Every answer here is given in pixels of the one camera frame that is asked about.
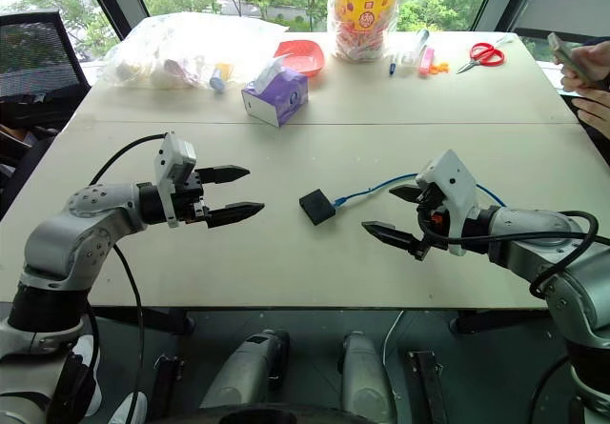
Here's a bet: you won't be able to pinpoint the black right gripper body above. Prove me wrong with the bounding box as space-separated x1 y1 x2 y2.
412 182 453 262

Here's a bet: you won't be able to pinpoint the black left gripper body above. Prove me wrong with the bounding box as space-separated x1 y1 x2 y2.
171 170 213 228

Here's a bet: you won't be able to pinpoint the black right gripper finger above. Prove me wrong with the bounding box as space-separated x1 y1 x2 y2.
388 184 424 203
360 220 422 254

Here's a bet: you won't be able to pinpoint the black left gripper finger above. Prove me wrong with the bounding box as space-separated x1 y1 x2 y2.
194 163 252 187
205 201 266 230

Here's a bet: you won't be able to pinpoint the grey smartphone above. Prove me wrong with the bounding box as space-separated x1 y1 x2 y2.
546 31 595 88

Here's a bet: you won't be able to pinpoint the black adapter box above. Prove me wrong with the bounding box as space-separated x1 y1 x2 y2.
298 187 339 227

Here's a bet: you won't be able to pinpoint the bare person's hand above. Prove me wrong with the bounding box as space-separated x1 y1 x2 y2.
554 38 610 93
571 97 610 140

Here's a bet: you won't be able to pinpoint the purple tissue box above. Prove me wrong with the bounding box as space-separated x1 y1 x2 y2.
240 55 310 129

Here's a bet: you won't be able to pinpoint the blue yellow glue bottle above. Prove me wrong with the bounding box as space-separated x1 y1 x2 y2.
209 62 235 93

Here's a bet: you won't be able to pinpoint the clear plastic bag of items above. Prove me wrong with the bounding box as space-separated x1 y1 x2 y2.
101 11 289 93

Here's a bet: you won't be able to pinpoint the red plastic bowl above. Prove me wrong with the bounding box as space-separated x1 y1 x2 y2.
273 38 326 79

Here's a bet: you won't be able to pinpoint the silver rounded robot leg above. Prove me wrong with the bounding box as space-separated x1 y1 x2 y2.
338 330 397 424
198 329 292 412

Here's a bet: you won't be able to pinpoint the clear plastic syringe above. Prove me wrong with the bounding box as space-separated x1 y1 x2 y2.
398 29 431 67

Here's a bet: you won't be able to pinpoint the candy jar with orange lid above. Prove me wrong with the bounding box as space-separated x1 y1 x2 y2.
332 0 405 64

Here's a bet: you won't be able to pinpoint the black mesh office chair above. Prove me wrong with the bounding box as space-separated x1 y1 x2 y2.
0 10 92 132

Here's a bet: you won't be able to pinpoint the blue cable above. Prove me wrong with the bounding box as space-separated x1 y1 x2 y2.
333 172 507 209

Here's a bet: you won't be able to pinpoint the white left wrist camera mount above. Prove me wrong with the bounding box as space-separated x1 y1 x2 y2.
153 131 198 230

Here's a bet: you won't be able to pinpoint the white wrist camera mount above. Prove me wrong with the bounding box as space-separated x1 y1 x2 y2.
153 131 198 230
415 149 480 257

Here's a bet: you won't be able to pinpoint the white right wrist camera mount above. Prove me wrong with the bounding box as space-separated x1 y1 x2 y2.
415 149 480 257

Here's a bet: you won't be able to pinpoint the thin white cable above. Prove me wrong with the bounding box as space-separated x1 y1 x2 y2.
380 310 406 374

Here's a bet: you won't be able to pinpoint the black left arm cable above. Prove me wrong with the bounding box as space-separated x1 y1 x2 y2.
89 131 171 414

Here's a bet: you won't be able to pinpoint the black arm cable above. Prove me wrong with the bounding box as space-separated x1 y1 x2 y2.
89 131 171 414
417 209 600 298

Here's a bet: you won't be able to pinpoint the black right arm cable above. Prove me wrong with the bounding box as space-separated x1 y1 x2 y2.
417 209 600 298

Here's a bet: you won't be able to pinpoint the red handled scissors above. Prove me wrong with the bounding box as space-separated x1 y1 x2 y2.
456 41 506 75

